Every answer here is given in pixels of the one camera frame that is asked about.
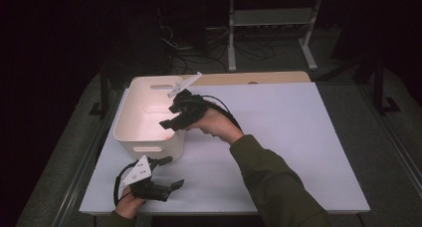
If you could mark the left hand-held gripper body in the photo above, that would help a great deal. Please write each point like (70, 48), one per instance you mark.
(141, 177)

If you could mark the grey metal stand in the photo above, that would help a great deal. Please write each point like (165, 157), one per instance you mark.
(272, 17)

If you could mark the white plastic bin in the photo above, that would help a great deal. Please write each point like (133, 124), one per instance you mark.
(142, 120)

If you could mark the person's left hand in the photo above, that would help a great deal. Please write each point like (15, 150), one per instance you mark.
(127, 205)

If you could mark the black stand leg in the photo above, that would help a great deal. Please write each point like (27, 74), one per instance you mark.
(104, 87)
(379, 84)

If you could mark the person's right hand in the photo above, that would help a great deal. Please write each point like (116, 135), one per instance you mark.
(217, 125)

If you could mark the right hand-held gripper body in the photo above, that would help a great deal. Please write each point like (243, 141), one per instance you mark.
(192, 107)

